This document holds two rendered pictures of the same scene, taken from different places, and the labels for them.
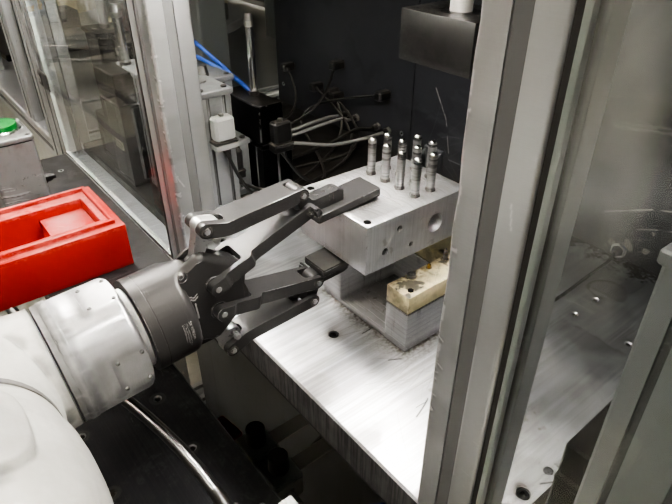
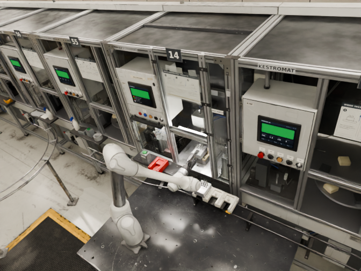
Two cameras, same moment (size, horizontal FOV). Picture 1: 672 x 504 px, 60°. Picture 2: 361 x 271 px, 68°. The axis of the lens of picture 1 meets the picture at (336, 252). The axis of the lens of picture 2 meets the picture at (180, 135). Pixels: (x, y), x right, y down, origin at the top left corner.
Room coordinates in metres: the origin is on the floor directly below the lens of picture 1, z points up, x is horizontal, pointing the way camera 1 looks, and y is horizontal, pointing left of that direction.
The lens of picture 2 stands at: (-1.25, 0.41, 2.68)
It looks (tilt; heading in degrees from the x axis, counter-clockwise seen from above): 39 degrees down; 350
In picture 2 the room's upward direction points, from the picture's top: 11 degrees counter-clockwise
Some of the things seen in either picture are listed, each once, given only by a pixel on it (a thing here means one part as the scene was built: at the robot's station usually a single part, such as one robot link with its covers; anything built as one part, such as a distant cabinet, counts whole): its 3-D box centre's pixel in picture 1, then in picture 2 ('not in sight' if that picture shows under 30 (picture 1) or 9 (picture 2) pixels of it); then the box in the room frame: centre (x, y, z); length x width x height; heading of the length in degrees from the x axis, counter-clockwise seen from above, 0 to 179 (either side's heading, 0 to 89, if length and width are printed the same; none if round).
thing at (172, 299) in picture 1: (189, 300); (187, 166); (0.36, 0.11, 1.02); 0.09 x 0.07 x 0.08; 128
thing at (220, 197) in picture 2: not in sight; (215, 198); (0.09, -0.02, 0.84); 0.36 x 0.14 x 0.10; 39
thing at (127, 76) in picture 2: not in sight; (150, 90); (0.80, 0.23, 1.60); 0.42 x 0.29 x 0.46; 39
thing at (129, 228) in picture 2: not in sight; (129, 228); (0.09, 0.72, 0.85); 0.18 x 0.16 x 0.22; 17
